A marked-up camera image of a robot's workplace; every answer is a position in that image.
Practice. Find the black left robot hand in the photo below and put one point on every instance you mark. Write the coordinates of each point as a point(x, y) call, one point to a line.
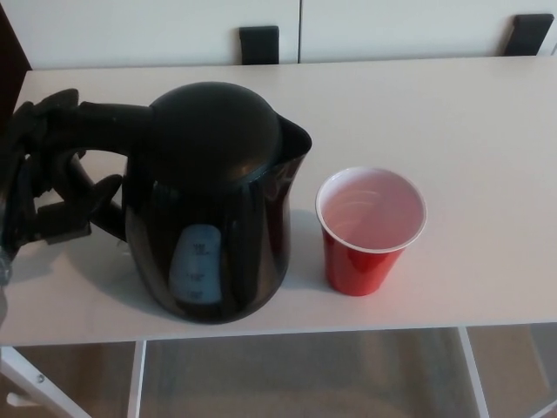
point(26, 174)

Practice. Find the black electric kettle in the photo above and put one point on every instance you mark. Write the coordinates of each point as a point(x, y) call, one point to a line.
point(217, 174)

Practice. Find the red plastic cup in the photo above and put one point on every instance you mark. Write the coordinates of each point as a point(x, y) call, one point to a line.
point(361, 265)

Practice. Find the dark brown panel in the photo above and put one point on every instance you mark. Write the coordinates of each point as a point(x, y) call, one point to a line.
point(8, 52)

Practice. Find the grey mesh table shelf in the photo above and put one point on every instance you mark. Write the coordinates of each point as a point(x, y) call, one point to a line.
point(304, 374)

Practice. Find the white table leg frame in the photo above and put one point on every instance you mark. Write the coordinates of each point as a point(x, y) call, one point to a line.
point(136, 379)
point(471, 370)

